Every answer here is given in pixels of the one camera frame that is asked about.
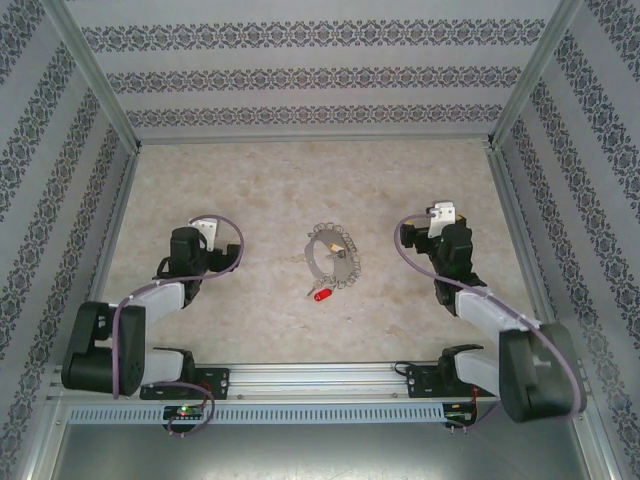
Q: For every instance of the small circuit board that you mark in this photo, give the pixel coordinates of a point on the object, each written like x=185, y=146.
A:
x=182, y=411
x=457, y=416

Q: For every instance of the key with red tag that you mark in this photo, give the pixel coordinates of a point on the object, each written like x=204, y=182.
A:
x=322, y=294

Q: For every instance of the aluminium table edge rail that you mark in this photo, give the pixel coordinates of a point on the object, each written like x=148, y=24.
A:
x=120, y=200
x=515, y=210

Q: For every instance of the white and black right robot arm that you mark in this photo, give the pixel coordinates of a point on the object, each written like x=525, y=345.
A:
x=480, y=305

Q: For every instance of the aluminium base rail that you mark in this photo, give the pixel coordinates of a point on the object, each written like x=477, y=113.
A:
x=315, y=380

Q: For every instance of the key with yellow tag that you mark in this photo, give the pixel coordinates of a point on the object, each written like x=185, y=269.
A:
x=334, y=246

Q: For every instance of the grey metal sheet panel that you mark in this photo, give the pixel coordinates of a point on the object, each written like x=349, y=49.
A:
x=320, y=455

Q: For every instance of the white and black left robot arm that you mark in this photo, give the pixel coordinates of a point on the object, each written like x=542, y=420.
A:
x=160, y=295

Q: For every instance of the aluminium frame post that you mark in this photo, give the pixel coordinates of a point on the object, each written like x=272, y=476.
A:
x=537, y=70
x=95, y=75

